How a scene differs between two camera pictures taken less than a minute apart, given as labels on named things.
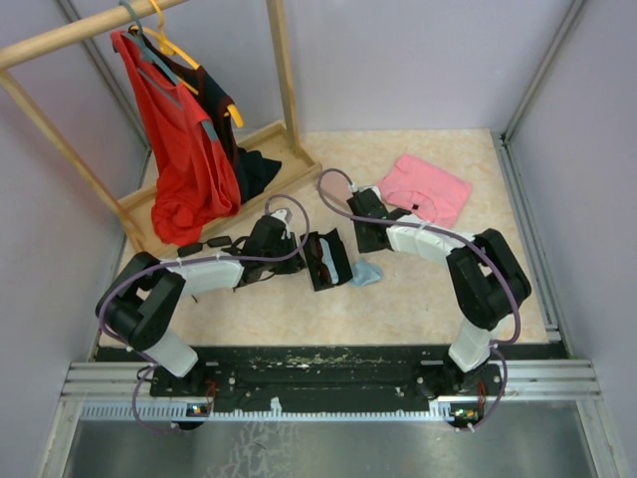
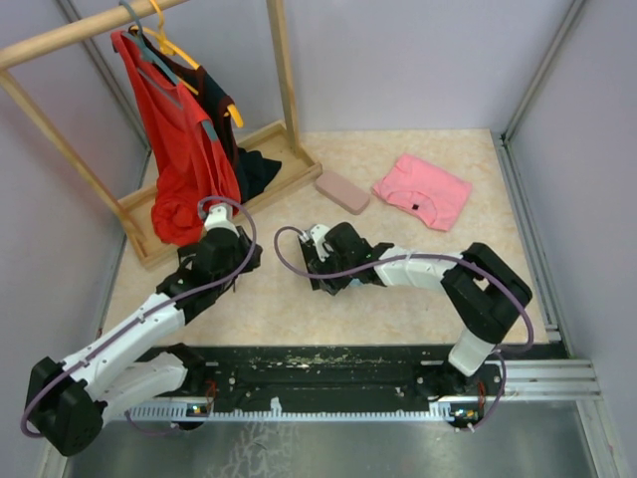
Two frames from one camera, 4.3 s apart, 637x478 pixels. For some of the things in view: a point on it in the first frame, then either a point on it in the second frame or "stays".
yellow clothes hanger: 169,47 stays
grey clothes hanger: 150,55 stays
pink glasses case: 336,185 stays
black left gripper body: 288,266 -> 242,250
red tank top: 196,193 stays
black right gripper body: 364,245 -> 331,263
